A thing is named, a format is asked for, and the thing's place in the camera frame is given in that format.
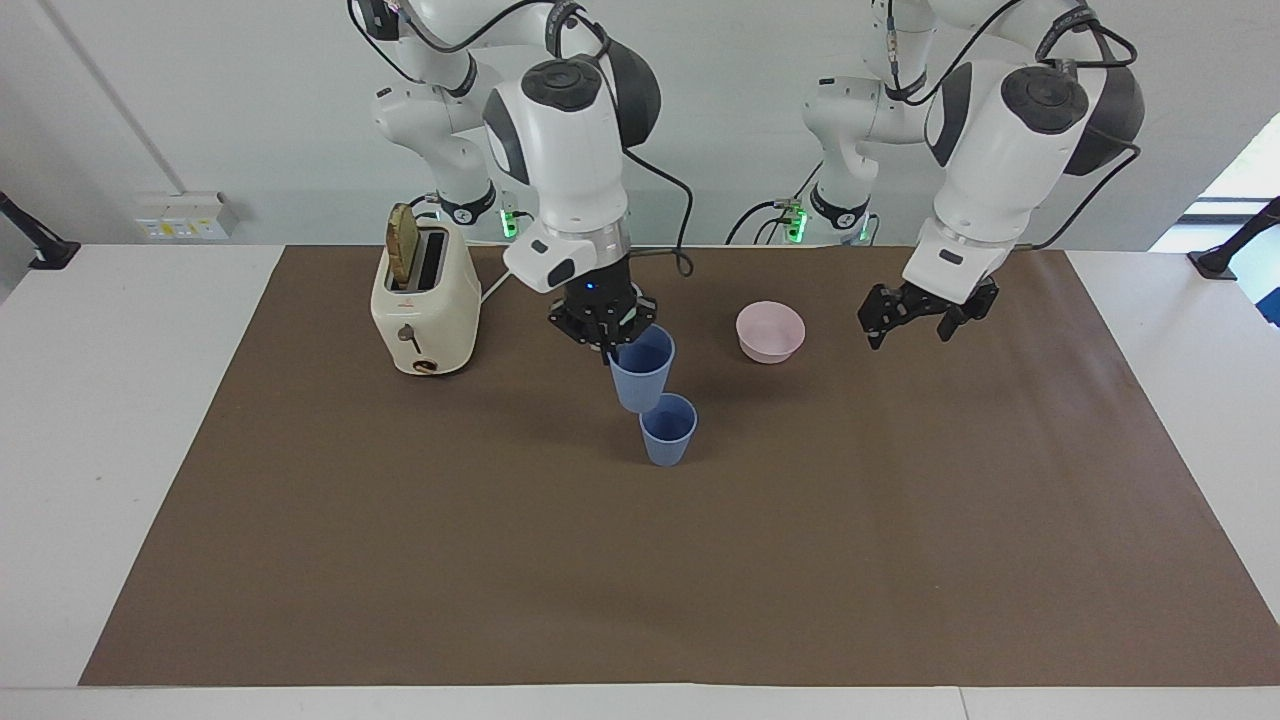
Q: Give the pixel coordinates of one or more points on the white wall conduit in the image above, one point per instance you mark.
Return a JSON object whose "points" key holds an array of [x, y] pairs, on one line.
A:
{"points": [[115, 95]]}

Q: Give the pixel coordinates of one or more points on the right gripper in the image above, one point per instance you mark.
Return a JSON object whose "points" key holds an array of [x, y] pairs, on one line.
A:
{"points": [[598, 280]]}

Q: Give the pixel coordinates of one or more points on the black stand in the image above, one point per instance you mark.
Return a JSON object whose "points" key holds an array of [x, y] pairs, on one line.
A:
{"points": [[40, 248], [1225, 255]]}

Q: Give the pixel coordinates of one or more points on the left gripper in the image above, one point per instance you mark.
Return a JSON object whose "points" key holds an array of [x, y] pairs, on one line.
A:
{"points": [[930, 306]]}

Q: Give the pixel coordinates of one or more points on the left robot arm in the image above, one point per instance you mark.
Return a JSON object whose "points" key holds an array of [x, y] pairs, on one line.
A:
{"points": [[1000, 170]]}

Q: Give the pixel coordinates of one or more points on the cream toaster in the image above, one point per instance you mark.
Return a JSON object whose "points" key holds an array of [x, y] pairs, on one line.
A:
{"points": [[425, 320]]}

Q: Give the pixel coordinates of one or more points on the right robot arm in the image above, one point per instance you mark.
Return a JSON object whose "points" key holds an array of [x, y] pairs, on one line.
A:
{"points": [[570, 170]]}

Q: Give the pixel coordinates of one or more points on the pink bowl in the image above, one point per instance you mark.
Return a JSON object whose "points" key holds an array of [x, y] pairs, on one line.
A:
{"points": [[770, 335]]}

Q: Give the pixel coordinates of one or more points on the white wall socket box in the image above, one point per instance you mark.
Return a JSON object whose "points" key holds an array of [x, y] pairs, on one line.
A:
{"points": [[185, 218]]}

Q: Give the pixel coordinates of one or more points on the toast slice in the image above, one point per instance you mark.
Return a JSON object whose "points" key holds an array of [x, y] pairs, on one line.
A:
{"points": [[402, 240]]}

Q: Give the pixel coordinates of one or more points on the blue plastic cup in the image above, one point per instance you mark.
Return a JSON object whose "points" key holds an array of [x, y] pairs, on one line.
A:
{"points": [[640, 378], [668, 435]]}

